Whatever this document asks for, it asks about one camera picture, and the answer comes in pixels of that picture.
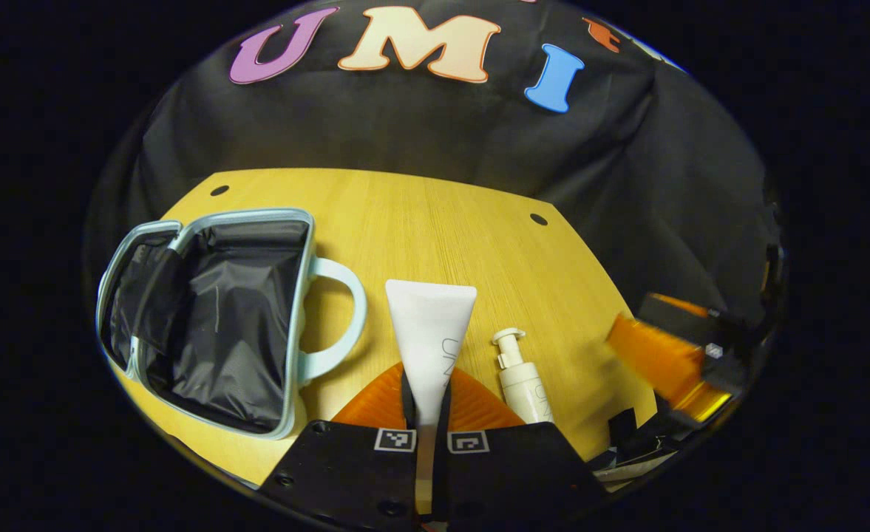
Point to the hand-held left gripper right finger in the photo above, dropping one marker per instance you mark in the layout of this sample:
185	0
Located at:
508	473

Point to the white squeeze tube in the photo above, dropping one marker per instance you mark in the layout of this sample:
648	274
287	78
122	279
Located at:
429	325

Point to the black backdrop cloth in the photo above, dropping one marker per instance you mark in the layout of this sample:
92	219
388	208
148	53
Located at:
442	125

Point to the white pump bottle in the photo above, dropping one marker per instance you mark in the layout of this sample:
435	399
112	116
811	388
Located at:
523	388

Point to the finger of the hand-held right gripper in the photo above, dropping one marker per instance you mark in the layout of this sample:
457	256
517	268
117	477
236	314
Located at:
693	314

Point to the light blue suitcase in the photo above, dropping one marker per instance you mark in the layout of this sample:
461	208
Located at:
235	318

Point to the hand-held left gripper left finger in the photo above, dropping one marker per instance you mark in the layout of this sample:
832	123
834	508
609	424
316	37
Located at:
346	473

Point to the black and white packet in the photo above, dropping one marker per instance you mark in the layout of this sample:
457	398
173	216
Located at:
638	462

